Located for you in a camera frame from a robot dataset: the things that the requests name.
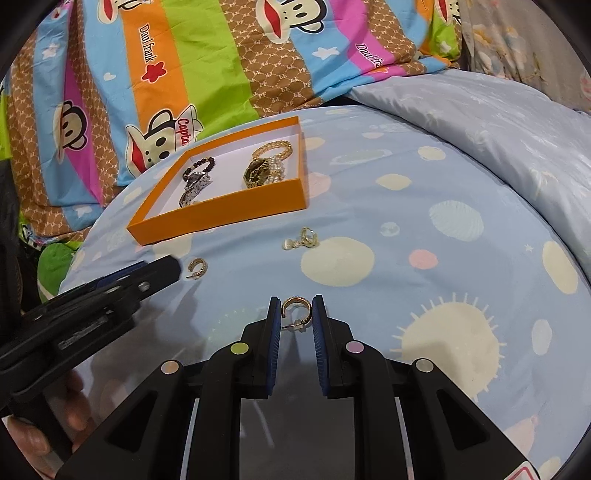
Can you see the light blue pillow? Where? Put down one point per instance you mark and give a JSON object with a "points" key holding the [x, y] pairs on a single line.
{"points": [[485, 120]]}

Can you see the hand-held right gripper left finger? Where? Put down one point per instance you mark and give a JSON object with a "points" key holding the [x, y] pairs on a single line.
{"points": [[275, 341]]}

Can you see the gold hoop earring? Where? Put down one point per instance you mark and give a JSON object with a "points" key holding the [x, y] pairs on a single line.
{"points": [[199, 266], [295, 302]]}

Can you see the person's left hand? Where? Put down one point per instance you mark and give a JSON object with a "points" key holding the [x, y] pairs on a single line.
{"points": [[69, 401]]}

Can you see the pearl drop earring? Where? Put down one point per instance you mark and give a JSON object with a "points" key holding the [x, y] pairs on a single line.
{"points": [[307, 236]]}

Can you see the striped cartoon monkey blanket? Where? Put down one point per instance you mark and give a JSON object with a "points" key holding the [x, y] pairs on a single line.
{"points": [[184, 69]]}

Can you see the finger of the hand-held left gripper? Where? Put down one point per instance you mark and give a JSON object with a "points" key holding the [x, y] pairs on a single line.
{"points": [[129, 268], [157, 274]]}

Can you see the grey floral cloth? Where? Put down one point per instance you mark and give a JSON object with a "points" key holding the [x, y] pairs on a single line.
{"points": [[517, 41]]}

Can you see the gold watch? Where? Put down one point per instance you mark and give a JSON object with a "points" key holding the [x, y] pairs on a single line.
{"points": [[256, 173]]}

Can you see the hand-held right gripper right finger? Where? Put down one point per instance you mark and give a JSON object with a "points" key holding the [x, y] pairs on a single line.
{"points": [[318, 341]]}

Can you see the green pillow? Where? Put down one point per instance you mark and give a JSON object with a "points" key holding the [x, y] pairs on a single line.
{"points": [[53, 263]]}

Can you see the light blue dotted bedsheet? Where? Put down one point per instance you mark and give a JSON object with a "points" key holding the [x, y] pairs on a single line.
{"points": [[415, 277]]}

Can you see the orange cardboard box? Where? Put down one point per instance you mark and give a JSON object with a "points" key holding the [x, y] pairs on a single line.
{"points": [[231, 214]]}

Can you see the dark silver metal watch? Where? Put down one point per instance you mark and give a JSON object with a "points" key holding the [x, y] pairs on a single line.
{"points": [[194, 187]]}

